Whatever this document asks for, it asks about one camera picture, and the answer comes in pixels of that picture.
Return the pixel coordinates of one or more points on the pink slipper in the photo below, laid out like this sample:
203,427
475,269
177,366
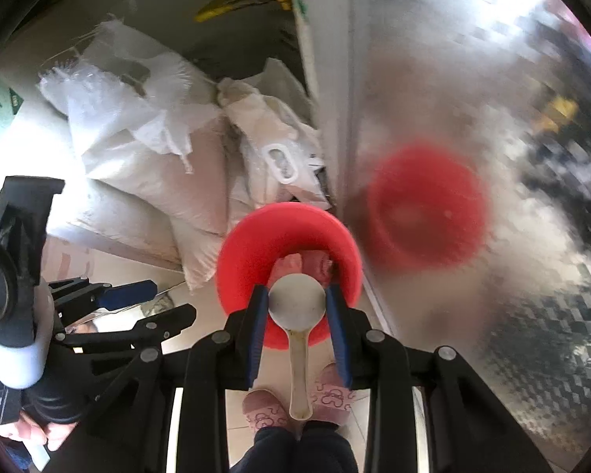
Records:
332,396
266,411

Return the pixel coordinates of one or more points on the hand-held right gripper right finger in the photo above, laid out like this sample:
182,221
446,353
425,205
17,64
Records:
338,327

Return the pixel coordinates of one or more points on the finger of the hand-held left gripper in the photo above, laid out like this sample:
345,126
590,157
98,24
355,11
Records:
128,291
167,320

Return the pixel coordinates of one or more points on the person's dark trousers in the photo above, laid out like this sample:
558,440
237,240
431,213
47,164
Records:
276,451

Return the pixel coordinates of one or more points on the clear plastic bag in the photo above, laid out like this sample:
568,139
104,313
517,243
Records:
128,83

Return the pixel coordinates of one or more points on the white woven sack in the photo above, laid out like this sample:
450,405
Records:
177,182
197,256

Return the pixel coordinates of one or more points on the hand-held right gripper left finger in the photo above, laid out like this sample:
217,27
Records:
256,327

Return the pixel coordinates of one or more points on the yellow black tool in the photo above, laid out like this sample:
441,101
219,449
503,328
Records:
216,10

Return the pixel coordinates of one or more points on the white plastic spoon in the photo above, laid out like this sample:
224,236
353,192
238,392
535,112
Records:
295,305

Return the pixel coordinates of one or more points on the person's left hand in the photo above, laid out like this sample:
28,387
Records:
29,434

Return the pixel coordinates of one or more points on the stainless steel cabinet door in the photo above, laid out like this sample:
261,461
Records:
473,59

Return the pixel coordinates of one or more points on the green printed carton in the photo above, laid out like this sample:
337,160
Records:
0,103

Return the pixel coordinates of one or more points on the red plastic bin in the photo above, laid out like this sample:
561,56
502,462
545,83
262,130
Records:
256,236

